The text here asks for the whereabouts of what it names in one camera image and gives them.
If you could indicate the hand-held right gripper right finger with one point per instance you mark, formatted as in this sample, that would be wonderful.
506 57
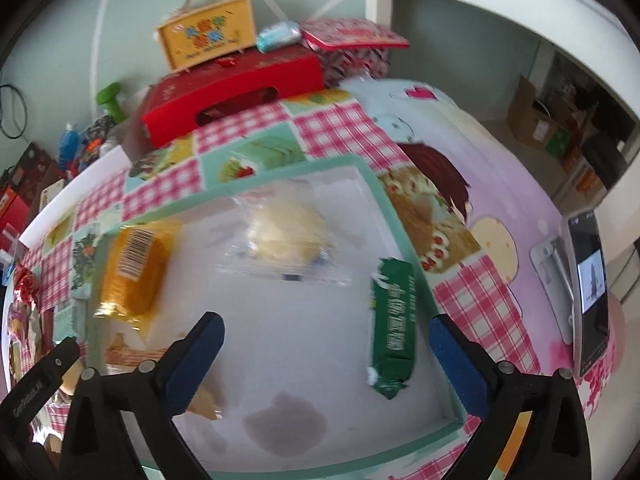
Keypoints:
457 370

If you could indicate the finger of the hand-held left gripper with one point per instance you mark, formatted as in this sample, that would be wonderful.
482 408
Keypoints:
42 382

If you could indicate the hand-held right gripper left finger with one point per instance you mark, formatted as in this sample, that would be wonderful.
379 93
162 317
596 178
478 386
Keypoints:
196 360

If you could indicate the white snack packet orange print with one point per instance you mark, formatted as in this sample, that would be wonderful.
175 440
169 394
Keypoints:
122 352

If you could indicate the green snack packet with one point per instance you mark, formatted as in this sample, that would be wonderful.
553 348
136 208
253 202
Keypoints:
395 330

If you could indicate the white tray with green rim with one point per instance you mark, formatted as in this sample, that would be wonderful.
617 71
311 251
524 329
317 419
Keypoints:
320 360

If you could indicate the clear bread packet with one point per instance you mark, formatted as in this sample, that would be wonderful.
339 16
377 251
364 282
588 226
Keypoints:
285 230

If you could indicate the pink yellow snack packet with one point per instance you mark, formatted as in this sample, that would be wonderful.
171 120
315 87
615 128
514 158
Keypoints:
22 327

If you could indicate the red foil snack packet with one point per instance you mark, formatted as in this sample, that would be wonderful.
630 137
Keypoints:
25 285

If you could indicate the white phone stand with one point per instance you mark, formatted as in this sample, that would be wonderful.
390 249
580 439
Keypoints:
547 260

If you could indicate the smartphone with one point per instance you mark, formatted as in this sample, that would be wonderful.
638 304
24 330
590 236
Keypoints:
592 310

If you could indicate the orange red box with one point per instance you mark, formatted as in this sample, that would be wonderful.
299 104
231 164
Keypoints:
12 207

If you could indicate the dark brown box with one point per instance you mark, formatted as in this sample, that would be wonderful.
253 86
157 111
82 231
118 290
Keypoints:
32 165

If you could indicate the blue bottle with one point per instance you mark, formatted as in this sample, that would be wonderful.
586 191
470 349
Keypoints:
69 145

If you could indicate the dark patterned bag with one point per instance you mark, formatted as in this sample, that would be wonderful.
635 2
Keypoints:
97 135

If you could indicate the brown cardboard box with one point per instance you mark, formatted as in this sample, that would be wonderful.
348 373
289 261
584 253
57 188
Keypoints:
530 120

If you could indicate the green dumbbell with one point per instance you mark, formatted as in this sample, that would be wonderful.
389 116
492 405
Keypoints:
110 100

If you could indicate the red gift box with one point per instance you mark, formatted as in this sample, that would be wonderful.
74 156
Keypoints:
225 85

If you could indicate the light blue packet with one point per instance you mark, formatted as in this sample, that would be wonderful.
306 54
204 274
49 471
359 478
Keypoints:
277 36

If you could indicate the red patterned box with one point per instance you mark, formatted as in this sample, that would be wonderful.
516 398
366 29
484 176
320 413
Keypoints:
350 35

